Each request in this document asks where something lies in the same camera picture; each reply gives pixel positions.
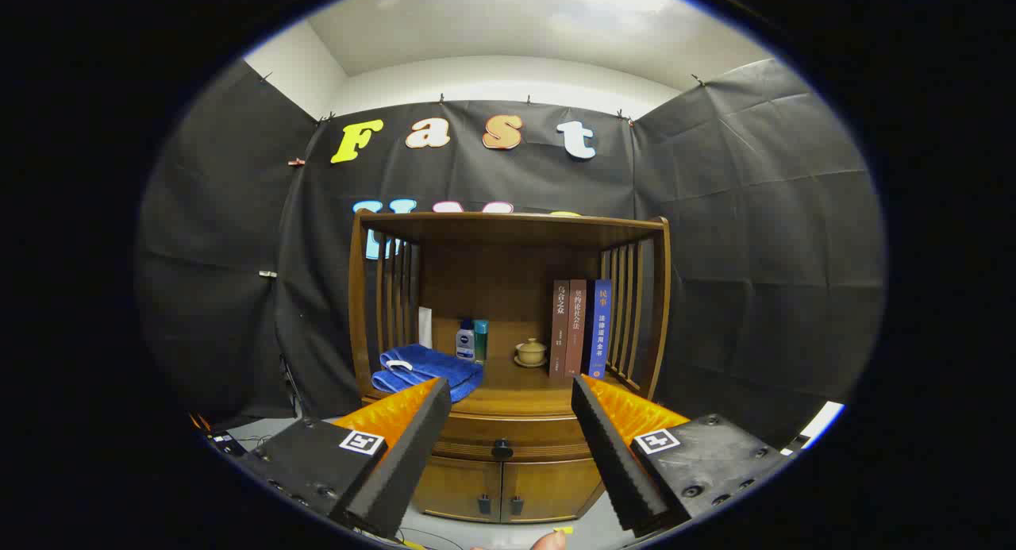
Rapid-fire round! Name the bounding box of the wooden cabinet door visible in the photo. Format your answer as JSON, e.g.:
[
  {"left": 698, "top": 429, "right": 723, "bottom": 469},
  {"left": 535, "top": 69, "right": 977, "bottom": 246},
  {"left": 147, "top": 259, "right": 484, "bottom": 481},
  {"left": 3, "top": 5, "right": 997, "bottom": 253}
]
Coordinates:
[
  {"left": 413, "top": 459, "right": 503, "bottom": 523},
  {"left": 502, "top": 459, "right": 606, "bottom": 523}
]

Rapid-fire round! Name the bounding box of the wooden drawer with black knob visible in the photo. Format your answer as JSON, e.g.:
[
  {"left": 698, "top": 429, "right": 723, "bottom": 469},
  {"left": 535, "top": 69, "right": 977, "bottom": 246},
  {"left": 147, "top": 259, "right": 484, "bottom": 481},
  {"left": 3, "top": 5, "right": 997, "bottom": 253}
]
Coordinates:
[{"left": 429, "top": 411, "right": 604, "bottom": 462}]

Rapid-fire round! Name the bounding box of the dark brown book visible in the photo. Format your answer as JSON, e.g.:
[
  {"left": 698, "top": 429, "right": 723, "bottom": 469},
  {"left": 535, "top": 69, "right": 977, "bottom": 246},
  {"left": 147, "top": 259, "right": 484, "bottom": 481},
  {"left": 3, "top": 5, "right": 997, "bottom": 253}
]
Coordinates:
[{"left": 549, "top": 280, "right": 571, "bottom": 379}]

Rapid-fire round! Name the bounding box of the wooden cabinet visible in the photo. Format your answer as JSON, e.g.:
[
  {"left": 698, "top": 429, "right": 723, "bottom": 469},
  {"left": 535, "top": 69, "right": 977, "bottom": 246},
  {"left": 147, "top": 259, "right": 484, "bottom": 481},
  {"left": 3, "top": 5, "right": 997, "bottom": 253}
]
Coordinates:
[{"left": 348, "top": 211, "right": 672, "bottom": 525}]

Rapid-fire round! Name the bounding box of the folded blue towel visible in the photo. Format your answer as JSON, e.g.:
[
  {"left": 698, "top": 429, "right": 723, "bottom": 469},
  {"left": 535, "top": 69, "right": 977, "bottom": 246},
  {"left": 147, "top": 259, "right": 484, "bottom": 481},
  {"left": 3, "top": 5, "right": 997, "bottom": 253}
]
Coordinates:
[{"left": 371, "top": 344, "right": 485, "bottom": 404}]

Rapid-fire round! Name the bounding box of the blue book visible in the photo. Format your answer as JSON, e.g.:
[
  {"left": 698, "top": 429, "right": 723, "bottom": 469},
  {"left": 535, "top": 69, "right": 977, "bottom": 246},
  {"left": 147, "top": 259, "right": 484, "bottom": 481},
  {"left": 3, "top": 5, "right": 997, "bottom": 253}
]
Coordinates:
[{"left": 589, "top": 279, "right": 613, "bottom": 379}]

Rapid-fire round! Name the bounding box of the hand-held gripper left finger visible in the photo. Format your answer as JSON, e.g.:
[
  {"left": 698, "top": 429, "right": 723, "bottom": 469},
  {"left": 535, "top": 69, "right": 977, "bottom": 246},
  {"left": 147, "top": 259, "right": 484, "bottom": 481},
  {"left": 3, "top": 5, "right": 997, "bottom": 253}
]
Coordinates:
[{"left": 238, "top": 377, "right": 453, "bottom": 540}]

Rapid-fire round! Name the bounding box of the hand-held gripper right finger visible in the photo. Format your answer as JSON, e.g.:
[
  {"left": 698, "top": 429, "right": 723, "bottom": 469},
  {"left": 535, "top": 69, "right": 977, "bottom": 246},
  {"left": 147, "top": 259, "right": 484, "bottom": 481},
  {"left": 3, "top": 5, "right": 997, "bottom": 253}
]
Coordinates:
[{"left": 570, "top": 374, "right": 787, "bottom": 535}]

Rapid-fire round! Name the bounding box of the wooden countertop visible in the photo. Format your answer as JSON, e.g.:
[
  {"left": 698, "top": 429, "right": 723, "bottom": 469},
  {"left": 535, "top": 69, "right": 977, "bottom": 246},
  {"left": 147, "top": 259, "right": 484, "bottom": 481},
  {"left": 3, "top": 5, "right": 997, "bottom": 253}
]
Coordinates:
[{"left": 364, "top": 356, "right": 644, "bottom": 416}]

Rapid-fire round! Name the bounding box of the white strip with dark slots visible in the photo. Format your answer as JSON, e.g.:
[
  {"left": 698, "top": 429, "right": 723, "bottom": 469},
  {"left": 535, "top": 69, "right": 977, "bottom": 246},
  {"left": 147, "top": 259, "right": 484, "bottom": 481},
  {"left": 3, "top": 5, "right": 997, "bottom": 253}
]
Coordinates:
[{"left": 782, "top": 401, "right": 846, "bottom": 456}]

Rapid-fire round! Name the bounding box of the reddish brown book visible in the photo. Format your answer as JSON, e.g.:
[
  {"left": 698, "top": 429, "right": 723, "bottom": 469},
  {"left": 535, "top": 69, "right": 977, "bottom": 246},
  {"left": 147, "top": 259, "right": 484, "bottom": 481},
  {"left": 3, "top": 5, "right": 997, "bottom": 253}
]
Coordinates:
[{"left": 565, "top": 279, "right": 589, "bottom": 378}]

